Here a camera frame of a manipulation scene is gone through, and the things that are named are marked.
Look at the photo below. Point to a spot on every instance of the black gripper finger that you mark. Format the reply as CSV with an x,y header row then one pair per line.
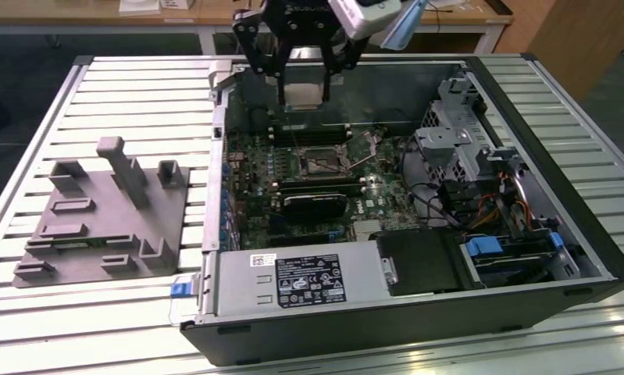
x,y
345,58
259,58

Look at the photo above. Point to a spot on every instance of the silver CPU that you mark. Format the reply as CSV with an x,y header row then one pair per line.
x,y
303,97

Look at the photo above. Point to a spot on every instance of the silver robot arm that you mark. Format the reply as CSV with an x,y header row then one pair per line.
x,y
403,27

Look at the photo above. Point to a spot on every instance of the black RAM slot bank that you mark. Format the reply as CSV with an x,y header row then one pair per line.
x,y
311,133
316,185

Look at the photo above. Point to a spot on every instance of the CPU socket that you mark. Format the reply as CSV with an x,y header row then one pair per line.
x,y
321,162

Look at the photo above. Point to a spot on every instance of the metal locking lever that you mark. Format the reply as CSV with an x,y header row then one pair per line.
x,y
364,158

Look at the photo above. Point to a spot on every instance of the metal drive cage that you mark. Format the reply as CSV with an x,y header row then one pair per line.
x,y
441,144

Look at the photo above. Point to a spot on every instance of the wooden desk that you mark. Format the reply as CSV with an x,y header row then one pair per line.
x,y
81,15

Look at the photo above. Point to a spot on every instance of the green motherboard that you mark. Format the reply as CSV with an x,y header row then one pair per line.
x,y
384,203

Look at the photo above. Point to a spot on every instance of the black graphics card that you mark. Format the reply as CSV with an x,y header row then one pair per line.
x,y
313,207

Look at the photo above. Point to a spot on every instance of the silver chipset heatsink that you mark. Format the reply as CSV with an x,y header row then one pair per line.
x,y
368,230

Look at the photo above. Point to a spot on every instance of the wooden cabinet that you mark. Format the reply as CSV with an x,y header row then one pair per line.
x,y
577,43

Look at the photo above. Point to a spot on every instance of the grey parts rack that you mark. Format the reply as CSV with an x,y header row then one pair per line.
x,y
124,218

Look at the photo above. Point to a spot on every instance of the black plastic shroud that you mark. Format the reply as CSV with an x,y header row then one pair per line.
x,y
420,261

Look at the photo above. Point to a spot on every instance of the blue disk carrier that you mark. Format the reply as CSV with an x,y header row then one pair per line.
x,y
481,247

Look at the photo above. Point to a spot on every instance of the grey power supply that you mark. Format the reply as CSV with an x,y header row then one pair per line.
x,y
239,281

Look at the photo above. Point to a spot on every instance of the green RAM stick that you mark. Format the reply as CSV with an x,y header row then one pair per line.
x,y
77,243

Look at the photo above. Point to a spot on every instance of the blue case latch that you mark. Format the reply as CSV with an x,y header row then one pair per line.
x,y
181,288

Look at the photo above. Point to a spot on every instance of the blue drive clip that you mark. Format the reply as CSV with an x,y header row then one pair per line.
x,y
555,241

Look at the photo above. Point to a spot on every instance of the black PC case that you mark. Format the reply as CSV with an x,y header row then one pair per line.
x,y
343,336

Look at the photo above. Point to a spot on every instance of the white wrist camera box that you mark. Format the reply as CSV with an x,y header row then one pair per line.
x,y
365,19

